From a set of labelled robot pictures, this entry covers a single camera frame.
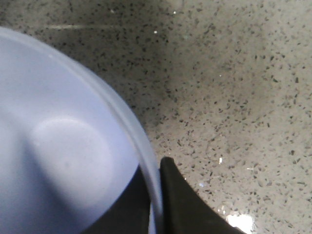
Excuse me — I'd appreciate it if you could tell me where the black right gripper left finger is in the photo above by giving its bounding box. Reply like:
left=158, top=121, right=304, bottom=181
left=83, top=168, right=150, bottom=234

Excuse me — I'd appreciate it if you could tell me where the blue plastic bowl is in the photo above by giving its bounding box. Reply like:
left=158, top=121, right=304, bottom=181
left=0, top=28, right=164, bottom=234

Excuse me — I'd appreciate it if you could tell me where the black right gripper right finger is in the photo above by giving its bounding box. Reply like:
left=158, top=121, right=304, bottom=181
left=160, top=157, right=243, bottom=234

